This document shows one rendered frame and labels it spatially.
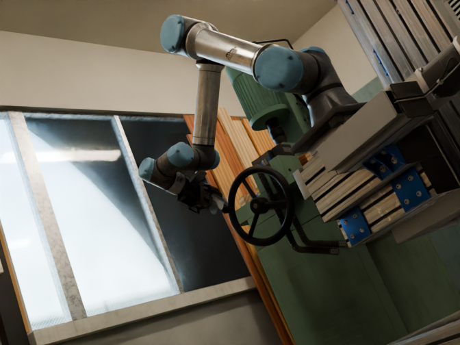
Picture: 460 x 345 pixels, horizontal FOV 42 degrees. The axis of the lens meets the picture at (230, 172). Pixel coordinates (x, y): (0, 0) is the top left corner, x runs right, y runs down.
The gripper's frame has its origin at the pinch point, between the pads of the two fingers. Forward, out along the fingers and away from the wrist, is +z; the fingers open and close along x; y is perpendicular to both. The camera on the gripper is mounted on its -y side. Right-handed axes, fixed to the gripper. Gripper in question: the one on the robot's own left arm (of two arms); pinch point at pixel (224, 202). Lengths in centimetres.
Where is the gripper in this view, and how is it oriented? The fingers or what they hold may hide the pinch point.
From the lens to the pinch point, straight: 214.7
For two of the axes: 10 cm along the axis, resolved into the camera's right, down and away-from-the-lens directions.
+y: 0.0, 7.8, -6.2
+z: 7.5, 4.1, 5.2
